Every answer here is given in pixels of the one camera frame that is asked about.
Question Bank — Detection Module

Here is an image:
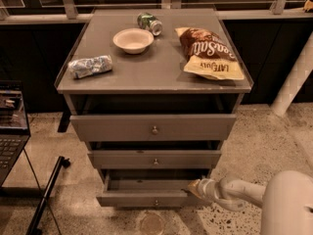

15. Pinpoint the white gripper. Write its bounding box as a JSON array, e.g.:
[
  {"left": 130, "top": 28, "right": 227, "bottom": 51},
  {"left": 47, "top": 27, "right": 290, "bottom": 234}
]
[{"left": 188, "top": 178, "right": 223, "bottom": 203}]

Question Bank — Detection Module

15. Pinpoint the grey bottom drawer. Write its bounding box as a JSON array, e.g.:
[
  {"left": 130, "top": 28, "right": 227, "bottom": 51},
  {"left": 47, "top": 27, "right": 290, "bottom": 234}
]
[{"left": 97, "top": 168, "right": 210, "bottom": 208}]

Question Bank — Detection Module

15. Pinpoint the grey drawer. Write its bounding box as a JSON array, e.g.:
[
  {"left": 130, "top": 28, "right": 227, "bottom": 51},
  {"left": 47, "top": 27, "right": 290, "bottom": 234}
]
[
  {"left": 97, "top": 168, "right": 210, "bottom": 208},
  {"left": 88, "top": 150, "right": 221, "bottom": 169},
  {"left": 70, "top": 114, "right": 236, "bottom": 142}
]

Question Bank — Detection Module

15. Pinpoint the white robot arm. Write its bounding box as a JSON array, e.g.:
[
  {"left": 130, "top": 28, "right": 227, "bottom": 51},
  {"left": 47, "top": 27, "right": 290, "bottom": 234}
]
[{"left": 188, "top": 170, "right": 313, "bottom": 235}]

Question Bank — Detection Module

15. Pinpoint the grey middle drawer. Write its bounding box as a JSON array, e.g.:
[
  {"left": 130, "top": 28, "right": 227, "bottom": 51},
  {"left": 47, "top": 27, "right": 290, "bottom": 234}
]
[{"left": 88, "top": 150, "right": 221, "bottom": 169}]

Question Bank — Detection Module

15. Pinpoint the grey top drawer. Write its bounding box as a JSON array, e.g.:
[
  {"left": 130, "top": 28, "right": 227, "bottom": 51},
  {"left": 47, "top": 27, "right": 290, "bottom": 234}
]
[{"left": 70, "top": 114, "right": 236, "bottom": 142}]

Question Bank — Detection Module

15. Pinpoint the grey three-drawer cabinet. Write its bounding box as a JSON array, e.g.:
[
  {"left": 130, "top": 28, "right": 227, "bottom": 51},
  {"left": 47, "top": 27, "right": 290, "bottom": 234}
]
[{"left": 54, "top": 8, "right": 254, "bottom": 209}]

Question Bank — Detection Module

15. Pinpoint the brown yellow chip bag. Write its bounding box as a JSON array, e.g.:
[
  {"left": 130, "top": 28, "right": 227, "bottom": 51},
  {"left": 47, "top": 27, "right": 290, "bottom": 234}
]
[{"left": 175, "top": 27, "right": 245, "bottom": 80}]

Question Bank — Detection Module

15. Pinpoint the white diagonal pole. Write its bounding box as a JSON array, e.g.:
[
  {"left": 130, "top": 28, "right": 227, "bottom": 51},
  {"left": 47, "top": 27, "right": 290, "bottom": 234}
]
[{"left": 271, "top": 32, "right": 313, "bottom": 117}]

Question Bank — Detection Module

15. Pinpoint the crumpled blue white bag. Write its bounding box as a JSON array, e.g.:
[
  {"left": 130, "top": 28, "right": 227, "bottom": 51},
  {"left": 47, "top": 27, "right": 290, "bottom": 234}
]
[{"left": 67, "top": 55, "right": 112, "bottom": 79}]

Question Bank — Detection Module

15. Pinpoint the green soda can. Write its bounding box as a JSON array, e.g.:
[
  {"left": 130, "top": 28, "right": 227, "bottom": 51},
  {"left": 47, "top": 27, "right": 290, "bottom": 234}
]
[{"left": 137, "top": 12, "right": 162, "bottom": 36}]

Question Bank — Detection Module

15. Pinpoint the black laptop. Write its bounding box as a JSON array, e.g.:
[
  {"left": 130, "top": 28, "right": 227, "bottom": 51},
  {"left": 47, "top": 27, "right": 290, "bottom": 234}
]
[{"left": 0, "top": 80, "right": 30, "bottom": 186}]

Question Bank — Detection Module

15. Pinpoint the metal railing with glass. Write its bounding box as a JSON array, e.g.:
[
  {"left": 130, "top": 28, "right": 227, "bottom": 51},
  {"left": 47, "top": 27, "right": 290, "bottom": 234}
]
[{"left": 0, "top": 0, "right": 312, "bottom": 24}]

